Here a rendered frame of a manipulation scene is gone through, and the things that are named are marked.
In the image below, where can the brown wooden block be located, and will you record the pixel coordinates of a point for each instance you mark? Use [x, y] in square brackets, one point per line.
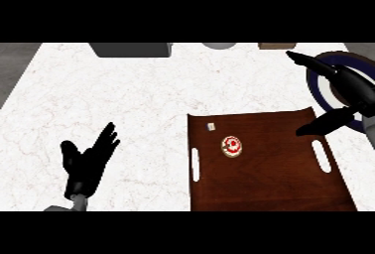
[276, 45]

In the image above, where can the dark grey box appliance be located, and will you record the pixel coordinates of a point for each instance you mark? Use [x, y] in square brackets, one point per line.
[132, 49]

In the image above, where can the grey round object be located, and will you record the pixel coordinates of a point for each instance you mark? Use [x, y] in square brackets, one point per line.
[219, 45]

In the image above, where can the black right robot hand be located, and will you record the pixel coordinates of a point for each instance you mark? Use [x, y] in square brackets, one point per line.
[349, 86]

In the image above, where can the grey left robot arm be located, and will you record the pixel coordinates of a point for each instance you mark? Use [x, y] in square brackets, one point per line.
[72, 204]

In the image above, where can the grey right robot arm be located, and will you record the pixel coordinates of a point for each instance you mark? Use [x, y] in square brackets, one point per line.
[369, 129]

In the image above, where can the brown wooden tray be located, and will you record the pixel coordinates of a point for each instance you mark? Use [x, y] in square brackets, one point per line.
[266, 162]

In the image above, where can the small pale label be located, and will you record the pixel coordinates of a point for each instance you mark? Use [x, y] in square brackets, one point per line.
[211, 126]

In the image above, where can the blue rimmed white plate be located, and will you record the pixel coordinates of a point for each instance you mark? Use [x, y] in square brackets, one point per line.
[325, 89]

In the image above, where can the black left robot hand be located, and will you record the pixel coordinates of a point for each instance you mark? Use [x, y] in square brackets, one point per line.
[87, 165]

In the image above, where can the red and white cupcake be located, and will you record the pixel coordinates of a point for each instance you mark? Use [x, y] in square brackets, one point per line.
[232, 146]

